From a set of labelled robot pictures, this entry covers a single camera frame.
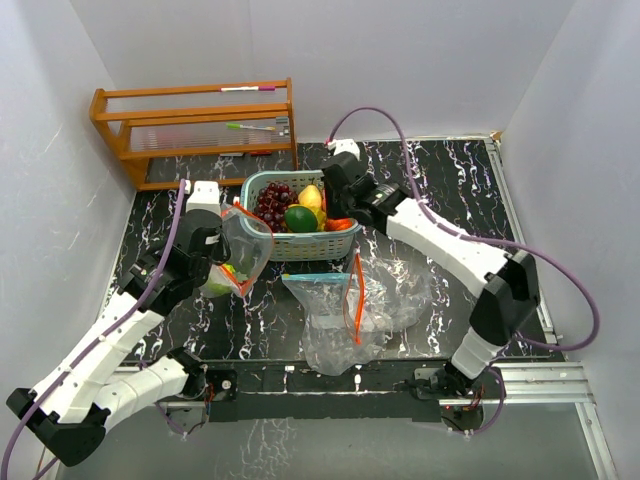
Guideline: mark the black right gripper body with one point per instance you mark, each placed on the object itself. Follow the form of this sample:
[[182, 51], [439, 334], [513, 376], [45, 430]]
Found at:
[[336, 205]]

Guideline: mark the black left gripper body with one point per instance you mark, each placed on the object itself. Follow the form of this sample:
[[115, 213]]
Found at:
[[202, 270]]

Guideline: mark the clear zip top bag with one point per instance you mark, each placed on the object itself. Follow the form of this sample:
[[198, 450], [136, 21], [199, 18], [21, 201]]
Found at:
[[250, 245]]

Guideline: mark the clear zip bag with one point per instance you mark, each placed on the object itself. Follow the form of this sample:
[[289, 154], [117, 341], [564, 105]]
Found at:
[[350, 314], [250, 245]]

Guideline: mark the green custard apple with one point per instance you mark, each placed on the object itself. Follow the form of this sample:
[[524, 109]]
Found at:
[[220, 281]]

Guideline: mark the green avocado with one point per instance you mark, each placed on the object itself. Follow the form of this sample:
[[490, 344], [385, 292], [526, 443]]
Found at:
[[300, 219]]

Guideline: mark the dark red grapes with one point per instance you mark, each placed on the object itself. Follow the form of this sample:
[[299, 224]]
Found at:
[[271, 204]]

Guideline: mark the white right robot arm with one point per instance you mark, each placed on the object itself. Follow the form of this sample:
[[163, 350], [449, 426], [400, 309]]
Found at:
[[505, 285]]

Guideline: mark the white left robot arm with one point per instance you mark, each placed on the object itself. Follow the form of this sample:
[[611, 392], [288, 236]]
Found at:
[[73, 408]]

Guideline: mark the yellow lemon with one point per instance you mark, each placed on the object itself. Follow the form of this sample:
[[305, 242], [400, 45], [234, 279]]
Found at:
[[311, 197]]

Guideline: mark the teal plastic basket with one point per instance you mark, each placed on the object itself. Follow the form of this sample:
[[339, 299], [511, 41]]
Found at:
[[291, 247]]

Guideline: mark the wooden rack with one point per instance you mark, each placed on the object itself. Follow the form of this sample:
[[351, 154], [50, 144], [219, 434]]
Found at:
[[142, 125]]

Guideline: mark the green white marker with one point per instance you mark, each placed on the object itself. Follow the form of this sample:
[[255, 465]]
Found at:
[[239, 126]]

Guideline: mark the pink white marker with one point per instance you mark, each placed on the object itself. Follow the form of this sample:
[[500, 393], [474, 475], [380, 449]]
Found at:
[[248, 88]]

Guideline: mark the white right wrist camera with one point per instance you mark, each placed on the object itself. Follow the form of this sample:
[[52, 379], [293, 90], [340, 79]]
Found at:
[[349, 146]]

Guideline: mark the black metal base rail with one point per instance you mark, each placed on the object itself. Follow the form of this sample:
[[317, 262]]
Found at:
[[403, 389]]

